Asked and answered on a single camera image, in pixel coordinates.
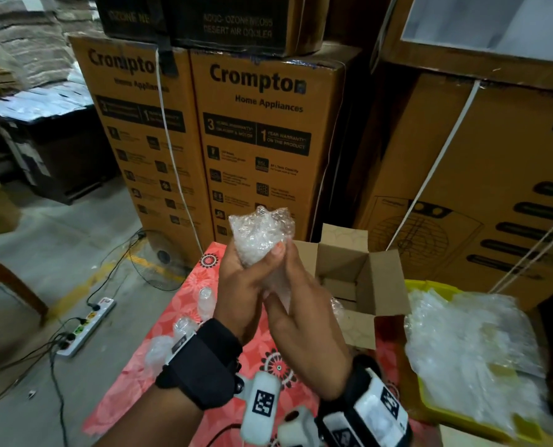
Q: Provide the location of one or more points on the person's left hand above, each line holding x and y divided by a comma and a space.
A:
239, 298

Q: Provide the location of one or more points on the person's right hand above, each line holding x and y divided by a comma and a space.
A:
309, 340

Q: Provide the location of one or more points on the small cardboard box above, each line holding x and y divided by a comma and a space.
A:
351, 274

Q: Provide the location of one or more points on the bubble wrap bundle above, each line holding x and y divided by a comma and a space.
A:
477, 354

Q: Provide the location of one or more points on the person's left forearm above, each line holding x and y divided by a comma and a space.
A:
151, 423

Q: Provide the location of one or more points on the clear drinking glass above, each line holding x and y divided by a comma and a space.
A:
207, 302

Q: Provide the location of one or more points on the stack of Crompton cartons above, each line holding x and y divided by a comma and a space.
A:
267, 153

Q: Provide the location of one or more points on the black wristband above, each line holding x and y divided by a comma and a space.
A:
365, 409
200, 366

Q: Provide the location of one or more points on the black power adapter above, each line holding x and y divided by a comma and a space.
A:
142, 234

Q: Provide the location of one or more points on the yellow plastic bin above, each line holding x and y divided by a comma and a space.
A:
425, 395

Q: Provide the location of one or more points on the orange floral tablecloth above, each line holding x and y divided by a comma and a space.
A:
137, 386

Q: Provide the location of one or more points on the white power strip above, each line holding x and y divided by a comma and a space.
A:
86, 326

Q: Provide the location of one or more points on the brown plastic chair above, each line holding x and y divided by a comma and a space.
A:
11, 279

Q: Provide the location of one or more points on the pile of white papers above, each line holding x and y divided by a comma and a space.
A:
34, 102

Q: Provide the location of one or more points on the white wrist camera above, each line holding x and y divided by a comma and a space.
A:
261, 405
300, 428

